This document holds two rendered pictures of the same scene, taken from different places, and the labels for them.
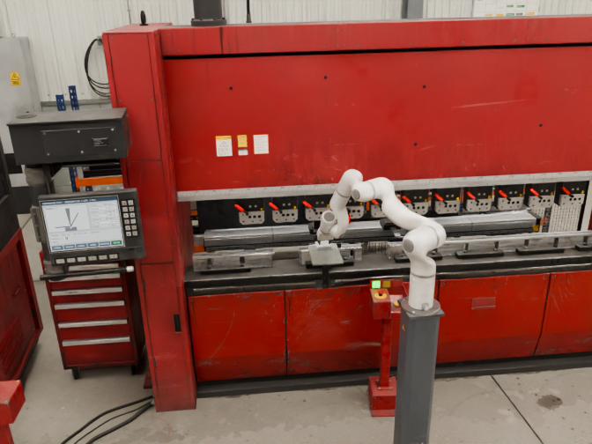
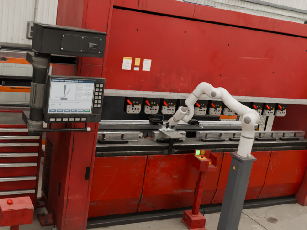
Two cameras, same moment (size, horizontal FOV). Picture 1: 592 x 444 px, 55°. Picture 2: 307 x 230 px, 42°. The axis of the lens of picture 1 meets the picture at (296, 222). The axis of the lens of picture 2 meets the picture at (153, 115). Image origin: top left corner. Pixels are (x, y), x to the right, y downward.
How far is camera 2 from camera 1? 1.74 m
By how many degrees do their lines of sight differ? 25
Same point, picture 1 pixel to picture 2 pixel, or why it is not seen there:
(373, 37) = (210, 14)
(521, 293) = (258, 161)
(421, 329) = (246, 167)
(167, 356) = (76, 196)
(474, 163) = (244, 89)
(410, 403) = (234, 211)
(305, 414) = not seen: outside the picture
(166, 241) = not seen: hidden behind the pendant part
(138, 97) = (97, 25)
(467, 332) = not seen: hidden behind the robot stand
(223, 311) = (110, 168)
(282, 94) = (162, 38)
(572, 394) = (280, 216)
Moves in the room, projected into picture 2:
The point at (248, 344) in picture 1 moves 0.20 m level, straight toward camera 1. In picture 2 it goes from (121, 190) to (129, 199)
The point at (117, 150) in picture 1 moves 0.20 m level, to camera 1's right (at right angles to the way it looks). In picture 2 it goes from (100, 52) to (124, 55)
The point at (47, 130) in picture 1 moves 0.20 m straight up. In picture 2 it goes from (65, 33) to (67, 5)
